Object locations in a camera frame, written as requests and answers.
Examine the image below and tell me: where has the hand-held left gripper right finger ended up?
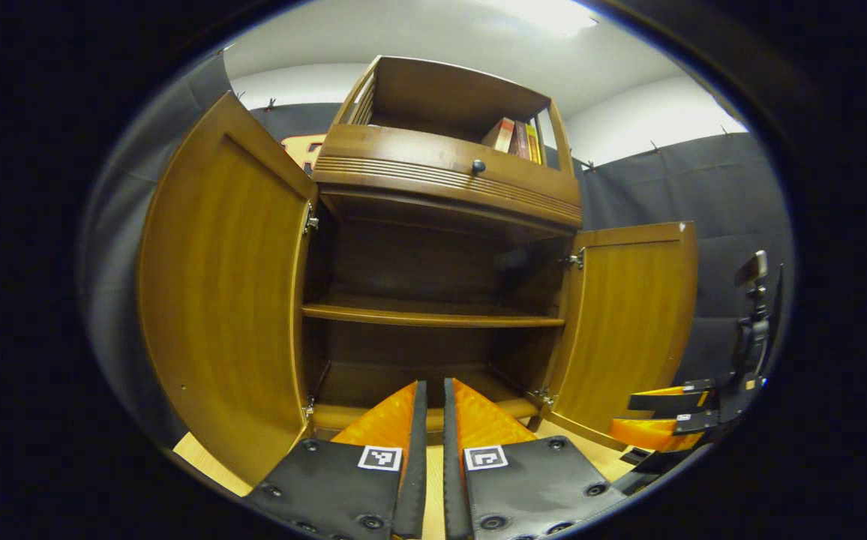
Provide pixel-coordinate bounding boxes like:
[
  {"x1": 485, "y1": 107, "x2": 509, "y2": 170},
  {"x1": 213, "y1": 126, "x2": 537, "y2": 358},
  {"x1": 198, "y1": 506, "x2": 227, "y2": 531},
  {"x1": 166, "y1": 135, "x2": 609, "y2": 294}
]
[{"x1": 443, "y1": 377, "x2": 629, "y2": 540}]

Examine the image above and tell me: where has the wooden shoe cabinet door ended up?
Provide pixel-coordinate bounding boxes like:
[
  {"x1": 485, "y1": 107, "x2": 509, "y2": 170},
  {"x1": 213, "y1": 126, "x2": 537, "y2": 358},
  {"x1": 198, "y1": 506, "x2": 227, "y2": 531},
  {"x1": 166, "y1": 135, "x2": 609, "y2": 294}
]
[
  {"x1": 137, "y1": 91, "x2": 320, "y2": 487},
  {"x1": 537, "y1": 221, "x2": 698, "y2": 452}
]

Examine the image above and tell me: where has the long ceiling light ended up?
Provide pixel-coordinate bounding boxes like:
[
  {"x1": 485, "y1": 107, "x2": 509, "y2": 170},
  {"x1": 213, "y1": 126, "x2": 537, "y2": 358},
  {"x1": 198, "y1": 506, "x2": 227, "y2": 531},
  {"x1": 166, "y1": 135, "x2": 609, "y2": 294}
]
[{"x1": 478, "y1": 0, "x2": 599, "y2": 35}]

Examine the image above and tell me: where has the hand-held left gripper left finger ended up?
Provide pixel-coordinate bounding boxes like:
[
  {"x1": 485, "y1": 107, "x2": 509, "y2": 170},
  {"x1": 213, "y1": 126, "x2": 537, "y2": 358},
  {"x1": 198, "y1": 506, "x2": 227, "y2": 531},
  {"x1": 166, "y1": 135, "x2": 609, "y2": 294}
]
[{"x1": 244, "y1": 380, "x2": 428, "y2": 540}]

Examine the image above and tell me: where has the tan and red book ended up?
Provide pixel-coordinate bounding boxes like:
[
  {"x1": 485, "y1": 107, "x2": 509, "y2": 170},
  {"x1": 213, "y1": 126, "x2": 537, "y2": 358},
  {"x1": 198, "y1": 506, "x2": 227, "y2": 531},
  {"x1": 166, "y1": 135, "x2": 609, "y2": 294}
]
[{"x1": 481, "y1": 118, "x2": 516, "y2": 154}]

